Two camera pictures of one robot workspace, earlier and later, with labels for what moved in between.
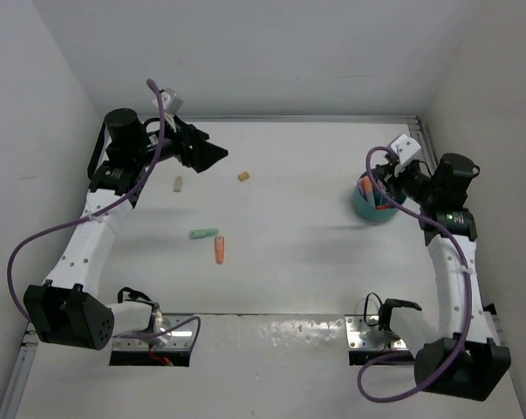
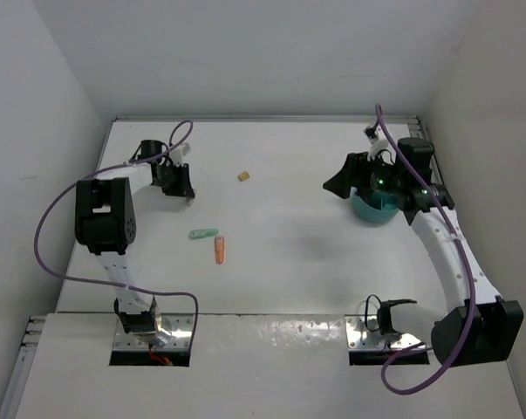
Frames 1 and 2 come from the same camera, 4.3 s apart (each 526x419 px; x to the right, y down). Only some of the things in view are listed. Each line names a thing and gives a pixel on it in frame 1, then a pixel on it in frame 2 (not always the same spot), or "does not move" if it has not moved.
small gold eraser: (243, 175) does not move
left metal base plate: (169, 332) does not move
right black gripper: (391, 174) to (352, 173)
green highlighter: (198, 234) does not move
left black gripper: (200, 154) to (184, 187)
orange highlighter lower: (220, 249) does not move
